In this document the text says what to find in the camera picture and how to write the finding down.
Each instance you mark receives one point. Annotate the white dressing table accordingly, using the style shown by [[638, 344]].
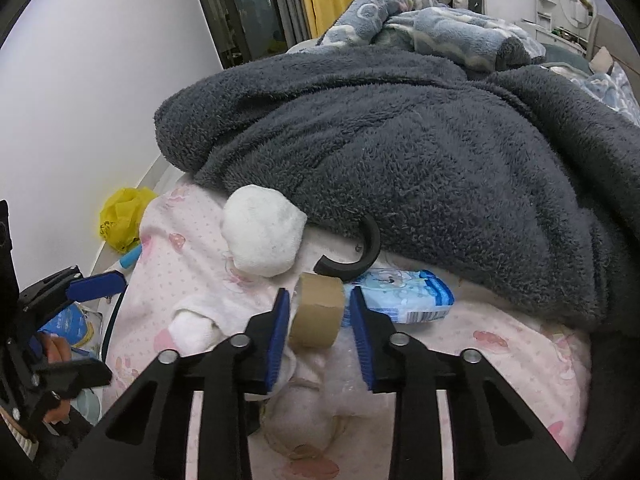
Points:
[[545, 10]]

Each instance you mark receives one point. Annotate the dark grey fleece blanket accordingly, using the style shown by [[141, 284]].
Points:
[[400, 150]]

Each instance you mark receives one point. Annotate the blue and white packet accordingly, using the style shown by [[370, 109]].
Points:
[[75, 320]]

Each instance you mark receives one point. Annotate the black curved hook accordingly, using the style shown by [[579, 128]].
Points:
[[372, 250]]

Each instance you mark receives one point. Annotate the blue wavy patterned quilt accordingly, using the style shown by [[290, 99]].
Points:
[[610, 90]]

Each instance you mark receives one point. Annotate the round mirror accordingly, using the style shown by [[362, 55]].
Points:
[[570, 0]]

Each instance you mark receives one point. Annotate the person's left hand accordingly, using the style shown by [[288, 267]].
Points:
[[55, 347]]

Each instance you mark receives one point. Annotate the grey curtain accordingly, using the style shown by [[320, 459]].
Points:
[[290, 0]]

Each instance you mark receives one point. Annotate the blue patterned fleece blanket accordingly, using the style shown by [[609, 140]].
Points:
[[450, 30]]

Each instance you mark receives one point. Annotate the dark window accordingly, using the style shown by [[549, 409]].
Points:
[[250, 10]]

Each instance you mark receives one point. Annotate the beige padded headboard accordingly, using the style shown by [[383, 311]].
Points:
[[607, 30]]

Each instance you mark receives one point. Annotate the clear bubble wrap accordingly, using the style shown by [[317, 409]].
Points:
[[340, 385]]

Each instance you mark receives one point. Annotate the brown tape roll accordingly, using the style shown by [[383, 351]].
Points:
[[320, 310]]

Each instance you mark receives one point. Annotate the white sock ball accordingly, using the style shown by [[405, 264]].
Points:
[[265, 230]]

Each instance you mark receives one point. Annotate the white sock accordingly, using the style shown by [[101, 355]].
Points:
[[195, 330]]

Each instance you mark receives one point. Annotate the pink printed bed sheet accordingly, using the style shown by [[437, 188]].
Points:
[[190, 260]]

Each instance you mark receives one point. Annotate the blue wet wipes pack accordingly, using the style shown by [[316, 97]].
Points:
[[410, 295]]

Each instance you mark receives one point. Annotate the person's left forearm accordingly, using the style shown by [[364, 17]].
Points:
[[65, 450]]

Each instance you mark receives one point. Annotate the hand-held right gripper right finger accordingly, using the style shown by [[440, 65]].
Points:
[[360, 340]]

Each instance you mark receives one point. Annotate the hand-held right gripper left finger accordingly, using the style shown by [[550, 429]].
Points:
[[280, 340]]

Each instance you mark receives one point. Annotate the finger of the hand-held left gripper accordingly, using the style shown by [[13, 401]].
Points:
[[75, 375], [97, 285]]

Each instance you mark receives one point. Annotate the yellow plastic bag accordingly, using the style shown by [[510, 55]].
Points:
[[122, 215]]

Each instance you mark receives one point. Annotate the beige pillow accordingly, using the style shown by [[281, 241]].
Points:
[[601, 59]]

